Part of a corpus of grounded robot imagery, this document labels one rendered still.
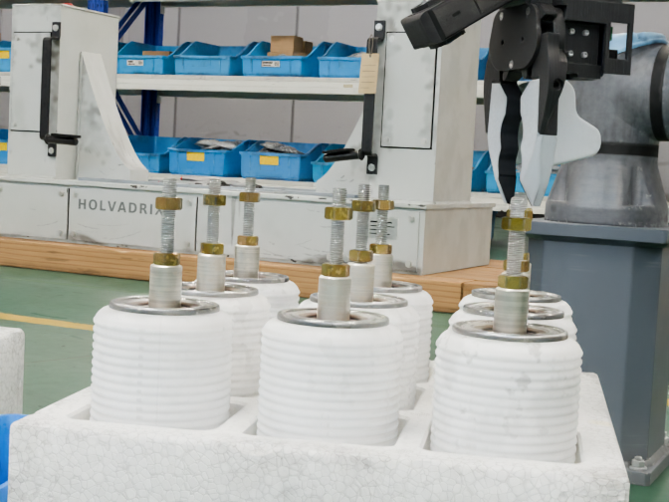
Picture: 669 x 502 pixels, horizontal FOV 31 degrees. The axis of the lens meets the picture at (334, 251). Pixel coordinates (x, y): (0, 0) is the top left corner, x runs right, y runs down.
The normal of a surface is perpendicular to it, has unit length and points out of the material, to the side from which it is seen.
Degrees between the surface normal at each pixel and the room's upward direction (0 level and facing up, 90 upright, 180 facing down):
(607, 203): 73
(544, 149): 105
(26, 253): 90
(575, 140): 85
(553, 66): 79
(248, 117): 90
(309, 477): 90
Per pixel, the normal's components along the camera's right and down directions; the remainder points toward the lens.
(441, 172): 0.90, 0.07
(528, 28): -0.93, -0.02
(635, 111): -0.47, 0.46
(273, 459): -0.17, 0.06
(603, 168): -0.30, -0.25
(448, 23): 0.37, 0.04
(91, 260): -0.44, 0.04
